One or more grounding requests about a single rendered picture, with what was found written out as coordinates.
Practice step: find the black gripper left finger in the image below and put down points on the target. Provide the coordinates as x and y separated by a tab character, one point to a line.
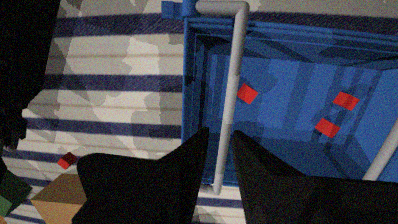
172	181

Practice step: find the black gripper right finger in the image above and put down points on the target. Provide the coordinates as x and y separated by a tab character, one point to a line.
274	192

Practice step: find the blue plastic tray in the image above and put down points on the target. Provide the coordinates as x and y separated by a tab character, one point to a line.
298	71

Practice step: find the small red block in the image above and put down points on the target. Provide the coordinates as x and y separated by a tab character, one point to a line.
247	93
346	100
67	160
327	128

